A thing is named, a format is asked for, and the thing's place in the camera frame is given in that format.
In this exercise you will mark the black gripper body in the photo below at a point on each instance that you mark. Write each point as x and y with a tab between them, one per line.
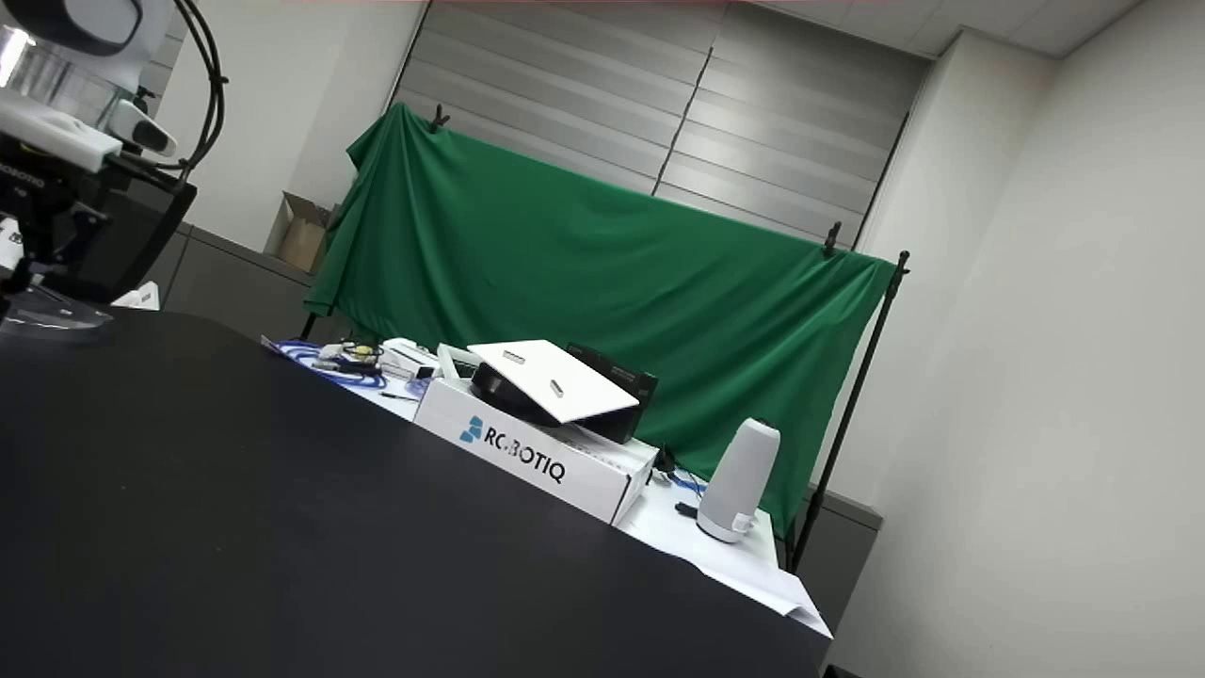
126	229

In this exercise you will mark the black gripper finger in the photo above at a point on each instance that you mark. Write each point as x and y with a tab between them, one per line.
38	223

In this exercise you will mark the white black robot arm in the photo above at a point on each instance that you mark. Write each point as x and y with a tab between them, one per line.
70	20

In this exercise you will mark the brown cardboard box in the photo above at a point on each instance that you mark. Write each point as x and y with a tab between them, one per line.
303	233

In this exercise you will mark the black backdrop clamp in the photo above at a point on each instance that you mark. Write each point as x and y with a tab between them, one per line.
830	238
440	116

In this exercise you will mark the white round device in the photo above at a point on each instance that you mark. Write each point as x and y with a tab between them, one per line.
558	380

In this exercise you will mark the white Robotiq cardboard box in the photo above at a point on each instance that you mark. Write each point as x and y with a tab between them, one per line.
540	454

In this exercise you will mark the green backdrop cloth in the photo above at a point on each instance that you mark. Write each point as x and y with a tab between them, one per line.
606	288

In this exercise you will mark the grey window blinds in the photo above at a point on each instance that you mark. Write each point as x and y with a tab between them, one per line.
681	115

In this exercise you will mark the white paper sheet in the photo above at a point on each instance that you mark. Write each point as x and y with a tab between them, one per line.
756	570

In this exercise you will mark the black backdrop stand pole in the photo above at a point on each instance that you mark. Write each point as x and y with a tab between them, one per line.
853	400

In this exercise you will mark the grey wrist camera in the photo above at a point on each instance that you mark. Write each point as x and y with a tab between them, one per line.
140	134

